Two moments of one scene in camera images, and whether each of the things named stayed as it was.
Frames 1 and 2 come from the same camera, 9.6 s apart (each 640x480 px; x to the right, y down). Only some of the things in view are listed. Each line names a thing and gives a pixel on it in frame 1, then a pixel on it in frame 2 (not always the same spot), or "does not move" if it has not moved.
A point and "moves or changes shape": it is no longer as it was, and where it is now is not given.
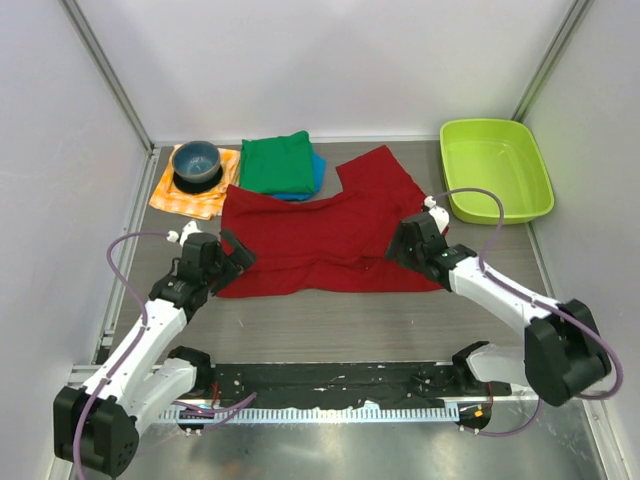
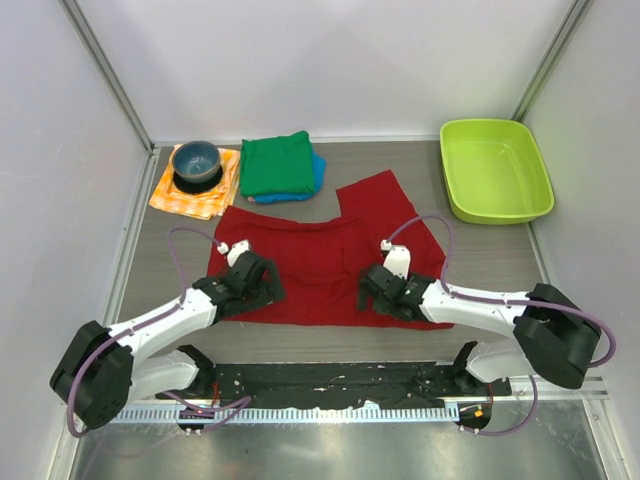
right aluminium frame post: x=570 y=25 does not move
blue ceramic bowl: x=195 y=161 does not move
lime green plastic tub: x=502 y=157 does not move
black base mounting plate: x=339 y=384 does not move
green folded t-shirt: x=280 y=164 does not move
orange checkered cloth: x=205 y=205 does not move
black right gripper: x=400 y=236 → x=362 y=300
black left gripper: x=240 y=255 → x=270 y=292
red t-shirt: x=337 y=241 moves or changes shape
